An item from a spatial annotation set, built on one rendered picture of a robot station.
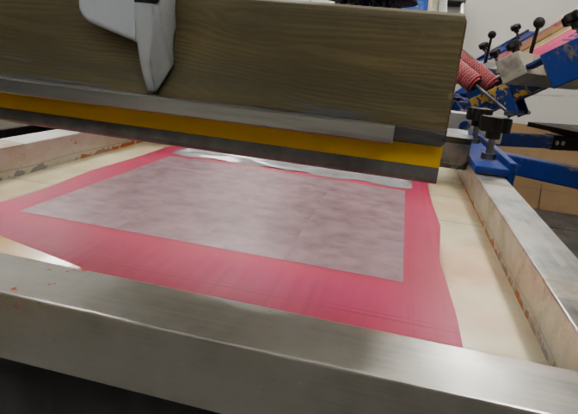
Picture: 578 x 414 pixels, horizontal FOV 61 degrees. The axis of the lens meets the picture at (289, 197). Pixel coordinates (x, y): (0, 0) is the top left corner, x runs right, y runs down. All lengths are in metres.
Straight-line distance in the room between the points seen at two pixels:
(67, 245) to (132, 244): 0.05
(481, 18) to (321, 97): 4.68
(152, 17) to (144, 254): 0.18
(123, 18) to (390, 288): 0.26
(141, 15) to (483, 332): 0.29
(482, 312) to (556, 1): 4.78
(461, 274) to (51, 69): 0.35
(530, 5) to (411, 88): 4.75
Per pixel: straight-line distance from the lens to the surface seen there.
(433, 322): 0.34
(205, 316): 0.24
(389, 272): 0.40
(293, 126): 0.30
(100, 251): 0.40
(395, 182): 0.70
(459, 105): 1.41
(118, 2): 0.34
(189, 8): 0.33
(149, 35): 0.32
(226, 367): 0.23
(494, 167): 0.69
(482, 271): 0.45
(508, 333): 0.36
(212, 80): 0.32
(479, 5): 4.97
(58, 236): 0.44
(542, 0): 5.06
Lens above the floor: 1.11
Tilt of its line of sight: 16 degrees down
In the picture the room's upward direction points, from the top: 6 degrees clockwise
